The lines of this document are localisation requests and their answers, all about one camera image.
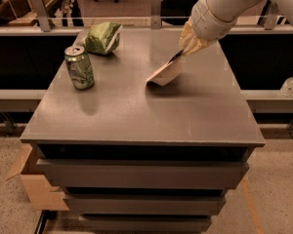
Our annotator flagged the right metal railing post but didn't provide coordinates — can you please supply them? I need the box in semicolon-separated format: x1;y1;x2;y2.
264;2;279;30

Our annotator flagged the green soda can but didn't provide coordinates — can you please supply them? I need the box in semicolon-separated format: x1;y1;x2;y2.
64;46;94;90

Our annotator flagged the dark rxbar chocolate bar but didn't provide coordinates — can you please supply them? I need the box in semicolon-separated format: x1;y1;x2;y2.
168;50;183;63

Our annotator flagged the cardboard box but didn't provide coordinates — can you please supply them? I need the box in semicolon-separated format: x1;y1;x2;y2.
6;143;68;211

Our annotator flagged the left metal railing post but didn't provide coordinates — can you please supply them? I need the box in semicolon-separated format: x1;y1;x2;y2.
30;0;51;32

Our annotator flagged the white paper bowl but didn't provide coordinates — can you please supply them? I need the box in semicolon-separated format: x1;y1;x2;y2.
146;57;183;86

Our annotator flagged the clear plastic bottle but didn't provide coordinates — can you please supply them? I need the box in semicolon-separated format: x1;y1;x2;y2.
280;77;293;98

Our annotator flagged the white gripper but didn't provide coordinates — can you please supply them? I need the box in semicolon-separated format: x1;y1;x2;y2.
179;0;236;56

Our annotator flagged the grey drawer cabinet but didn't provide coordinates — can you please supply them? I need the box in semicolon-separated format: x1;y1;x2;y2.
21;28;265;233

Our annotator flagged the metal railing post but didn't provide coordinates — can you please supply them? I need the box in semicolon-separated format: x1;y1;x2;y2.
264;2;279;30
150;0;162;29
30;0;51;32

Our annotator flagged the middle metal railing post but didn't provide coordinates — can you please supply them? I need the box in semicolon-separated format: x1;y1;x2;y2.
150;0;162;29

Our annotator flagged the black office chair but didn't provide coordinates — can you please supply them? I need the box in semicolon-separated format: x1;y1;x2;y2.
161;0;198;25

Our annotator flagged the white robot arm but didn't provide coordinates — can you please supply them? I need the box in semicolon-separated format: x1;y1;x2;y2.
179;0;293;56

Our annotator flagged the green chip bag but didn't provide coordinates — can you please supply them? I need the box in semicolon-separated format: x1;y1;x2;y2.
83;21;122;55

